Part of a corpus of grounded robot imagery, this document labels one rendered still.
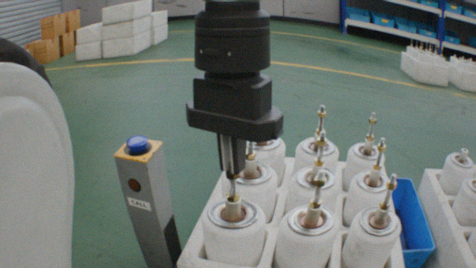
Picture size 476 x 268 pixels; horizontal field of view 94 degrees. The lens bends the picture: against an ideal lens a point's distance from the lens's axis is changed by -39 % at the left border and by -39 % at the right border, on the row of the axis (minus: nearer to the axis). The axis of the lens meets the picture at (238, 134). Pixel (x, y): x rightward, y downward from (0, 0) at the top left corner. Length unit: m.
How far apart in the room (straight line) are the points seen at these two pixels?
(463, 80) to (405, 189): 2.16
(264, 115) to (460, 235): 0.49
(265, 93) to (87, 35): 3.01
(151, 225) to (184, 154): 0.61
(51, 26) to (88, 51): 0.99
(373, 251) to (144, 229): 0.42
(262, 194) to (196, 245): 0.14
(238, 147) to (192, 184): 0.61
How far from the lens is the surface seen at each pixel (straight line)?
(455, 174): 0.78
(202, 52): 0.37
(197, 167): 1.10
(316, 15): 5.49
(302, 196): 0.56
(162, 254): 0.66
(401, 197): 0.94
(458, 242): 0.66
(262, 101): 0.39
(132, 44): 2.99
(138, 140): 0.55
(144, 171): 0.53
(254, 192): 0.56
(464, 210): 0.72
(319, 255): 0.50
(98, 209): 0.96
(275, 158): 0.67
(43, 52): 4.02
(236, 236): 0.47
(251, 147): 0.57
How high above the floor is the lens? 0.57
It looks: 26 degrees down
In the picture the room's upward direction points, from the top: straight up
